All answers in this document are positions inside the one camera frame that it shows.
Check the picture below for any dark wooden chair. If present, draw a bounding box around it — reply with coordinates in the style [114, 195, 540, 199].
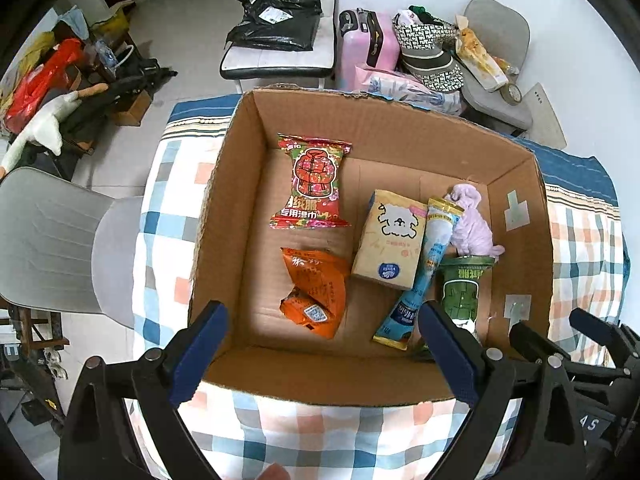
[0, 300, 71, 356]

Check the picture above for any yellow white tissue pack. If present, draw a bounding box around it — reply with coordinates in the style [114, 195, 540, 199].
[351, 189, 430, 291]

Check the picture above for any red plastic bag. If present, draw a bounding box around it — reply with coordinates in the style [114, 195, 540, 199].
[4, 37, 83, 133]

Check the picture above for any checked blanket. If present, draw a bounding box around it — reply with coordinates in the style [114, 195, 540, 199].
[131, 100, 628, 480]

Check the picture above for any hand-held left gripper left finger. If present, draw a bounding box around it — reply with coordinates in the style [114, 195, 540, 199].
[57, 300, 229, 480]

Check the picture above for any white flat board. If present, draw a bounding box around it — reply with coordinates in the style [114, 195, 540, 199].
[522, 82, 567, 148]

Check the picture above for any grey shell chair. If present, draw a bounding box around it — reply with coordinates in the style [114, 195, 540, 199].
[0, 166, 146, 331]

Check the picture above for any white padded chair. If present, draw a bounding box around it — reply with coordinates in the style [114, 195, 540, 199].
[220, 0, 341, 93]

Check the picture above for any black plastic bag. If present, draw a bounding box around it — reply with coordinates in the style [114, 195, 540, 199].
[226, 0, 323, 53]

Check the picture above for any light blue bag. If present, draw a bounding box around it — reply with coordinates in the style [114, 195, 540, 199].
[62, 7, 91, 36]

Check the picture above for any pink suitcase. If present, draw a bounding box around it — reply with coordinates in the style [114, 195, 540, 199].
[339, 7, 401, 78]

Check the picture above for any yellow white snack bag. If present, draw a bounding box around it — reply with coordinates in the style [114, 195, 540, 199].
[455, 27, 508, 92]

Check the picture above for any purple soft cloth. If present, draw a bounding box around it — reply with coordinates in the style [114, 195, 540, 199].
[447, 183, 506, 261]

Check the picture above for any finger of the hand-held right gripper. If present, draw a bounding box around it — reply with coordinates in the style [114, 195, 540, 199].
[509, 321, 628, 381]
[569, 308, 638, 361]

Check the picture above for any person's left hand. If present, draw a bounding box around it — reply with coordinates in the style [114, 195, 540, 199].
[248, 462, 289, 480]

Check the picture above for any grey chair with round back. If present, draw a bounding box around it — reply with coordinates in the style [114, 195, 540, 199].
[452, 0, 533, 136]

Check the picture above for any orange snack packet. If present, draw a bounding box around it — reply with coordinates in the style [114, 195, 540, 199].
[279, 246, 352, 341]

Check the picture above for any green packet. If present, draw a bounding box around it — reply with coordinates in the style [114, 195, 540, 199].
[435, 255, 496, 346]

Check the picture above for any red wet wipe packet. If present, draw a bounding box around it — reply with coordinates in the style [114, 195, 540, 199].
[270, 133, 352, 231]

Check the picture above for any small brown cardboard box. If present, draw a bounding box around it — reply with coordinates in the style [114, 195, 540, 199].
[111, 92, 153, 127]

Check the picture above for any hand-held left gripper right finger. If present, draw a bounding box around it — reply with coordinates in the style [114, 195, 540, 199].
[417, 300, 588, 480]

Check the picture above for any black white patterned bag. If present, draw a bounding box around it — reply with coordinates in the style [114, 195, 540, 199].
[391, 7, 466, 92]

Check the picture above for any white goose plush toy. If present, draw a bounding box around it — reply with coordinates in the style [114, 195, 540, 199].
[0, 84, 108, 178]

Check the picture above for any floral pink blue packet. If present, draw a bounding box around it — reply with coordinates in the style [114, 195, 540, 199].
[352, 62, 463, 116]

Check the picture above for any yellow container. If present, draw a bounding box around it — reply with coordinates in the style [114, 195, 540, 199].
[92, 7, 132, 36]

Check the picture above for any long blue white packet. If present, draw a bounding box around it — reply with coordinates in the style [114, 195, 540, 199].
[371, 197, 466, 351]

